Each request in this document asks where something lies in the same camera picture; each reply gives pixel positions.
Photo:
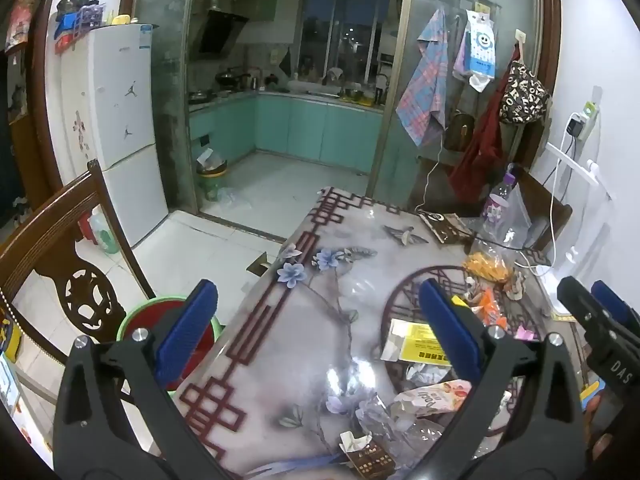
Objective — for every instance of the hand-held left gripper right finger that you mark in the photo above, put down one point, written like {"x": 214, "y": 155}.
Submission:
{"x": 450, "y": 330}

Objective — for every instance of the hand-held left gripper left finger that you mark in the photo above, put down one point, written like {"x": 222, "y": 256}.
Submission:
{"x": 187, "y": 327}

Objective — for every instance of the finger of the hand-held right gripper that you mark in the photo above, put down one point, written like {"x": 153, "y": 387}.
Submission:
{"x": 609, "y": 300}
{"x": 607, "y": 355}

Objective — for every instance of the yellow white medicine box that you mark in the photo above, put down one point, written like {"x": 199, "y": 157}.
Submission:
{"x": 415, "y": 345}

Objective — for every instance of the red basin with green rim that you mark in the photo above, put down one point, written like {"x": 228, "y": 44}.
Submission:
{"x": 145, "y": 317}

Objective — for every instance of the orange snack wrappers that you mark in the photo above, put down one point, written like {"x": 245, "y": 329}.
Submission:
{"x": 490, "y": 310}

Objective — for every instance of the white paper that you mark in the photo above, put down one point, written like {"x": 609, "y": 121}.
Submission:
{"x": 425, "y": 374}

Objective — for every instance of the pink printed snack wrapper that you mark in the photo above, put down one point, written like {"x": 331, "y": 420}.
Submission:
{"x": 430, "y": 395}

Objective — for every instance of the small brown patterned box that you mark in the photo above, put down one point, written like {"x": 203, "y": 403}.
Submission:
{"x": 372, "y": 460}

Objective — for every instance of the person's right hand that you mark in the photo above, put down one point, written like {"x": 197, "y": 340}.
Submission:
{"x": 592, "y": 410}

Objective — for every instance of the white desk lamp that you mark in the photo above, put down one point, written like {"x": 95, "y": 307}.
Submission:
{"x": 557, "y": 285}

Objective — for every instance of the clear bag of orange snacks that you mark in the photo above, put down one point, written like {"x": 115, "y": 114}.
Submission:
{"x": 487, "y": 265}

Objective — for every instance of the plain wooden chair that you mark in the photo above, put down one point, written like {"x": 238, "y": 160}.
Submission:
{"x": 562, "y": 220}

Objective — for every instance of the small cardboard box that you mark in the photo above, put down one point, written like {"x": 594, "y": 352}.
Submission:
{"x": 260, "y": 262}

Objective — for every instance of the dark brown patterned packet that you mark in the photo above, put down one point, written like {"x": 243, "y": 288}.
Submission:
{"x": 445, "y": 227}

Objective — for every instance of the green detergent bottle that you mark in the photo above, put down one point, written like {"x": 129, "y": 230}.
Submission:
{"x": 105, "y": 237}

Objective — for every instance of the clear plastic zip bag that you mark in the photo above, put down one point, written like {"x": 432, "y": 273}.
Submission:
{"x": 520, "y": 215}

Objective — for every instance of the plastic bottle with purple label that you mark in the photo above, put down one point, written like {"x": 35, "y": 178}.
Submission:
{"x": 495, "y": 205}

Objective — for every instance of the red bottle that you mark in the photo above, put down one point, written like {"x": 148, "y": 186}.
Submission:
{"x": 86, "y": 230}

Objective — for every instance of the green kitchen waste bin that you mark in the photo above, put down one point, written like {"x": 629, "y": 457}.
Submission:
{"x": 210, "y": 185}

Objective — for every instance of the carved wooden chair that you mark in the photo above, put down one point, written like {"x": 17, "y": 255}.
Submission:
{"x": 50, "y": 240}

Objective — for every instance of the glass sliding door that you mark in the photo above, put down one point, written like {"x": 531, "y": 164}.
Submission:
{"x": 400, "y": 170}

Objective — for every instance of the red garment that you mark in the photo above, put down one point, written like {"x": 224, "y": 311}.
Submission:
{"x": 475, "y": 160}

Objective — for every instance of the brown handbag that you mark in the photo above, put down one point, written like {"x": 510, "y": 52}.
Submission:
{"x": 459, "y": 132}

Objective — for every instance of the letter print fabric bag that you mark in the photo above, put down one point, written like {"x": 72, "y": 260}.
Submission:
{"x": 522, "y": 92}

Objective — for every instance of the white refrigerator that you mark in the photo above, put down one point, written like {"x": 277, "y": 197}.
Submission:
{"x": 115, "y": 110}

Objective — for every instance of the teal kitchen cabinets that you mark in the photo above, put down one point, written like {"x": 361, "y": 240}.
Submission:
{"x": 300, "y": 125}

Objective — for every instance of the plaid towel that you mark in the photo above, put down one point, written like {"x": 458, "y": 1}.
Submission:
{"x": 422, "y": 90}

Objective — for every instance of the black wok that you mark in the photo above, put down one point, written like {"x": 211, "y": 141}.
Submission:
{"x": 230, "y": 79}

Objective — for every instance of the blue white smiley bag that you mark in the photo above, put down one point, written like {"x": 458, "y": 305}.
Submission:
{"x": 480, "y": 45}

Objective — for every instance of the black range hood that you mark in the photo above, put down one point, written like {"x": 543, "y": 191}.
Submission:
{"x": 220, "y": 30}

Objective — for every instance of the kitchen window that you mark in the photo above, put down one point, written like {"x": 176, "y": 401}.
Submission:
{"x": 350, "y": 35}

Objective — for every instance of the purple plastic basket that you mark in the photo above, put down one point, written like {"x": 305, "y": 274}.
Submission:
{"x": 85, "y": 17}

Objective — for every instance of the dark cloth bundle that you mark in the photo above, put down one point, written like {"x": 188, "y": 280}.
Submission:
{"x": 75, "y": 2}

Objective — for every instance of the wall socket with chargers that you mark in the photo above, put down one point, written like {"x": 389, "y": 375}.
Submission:
{"x": 580, "y": 122}

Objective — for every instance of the red wall hanging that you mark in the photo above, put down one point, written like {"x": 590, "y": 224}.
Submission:
{"x": 20, "y": 20}

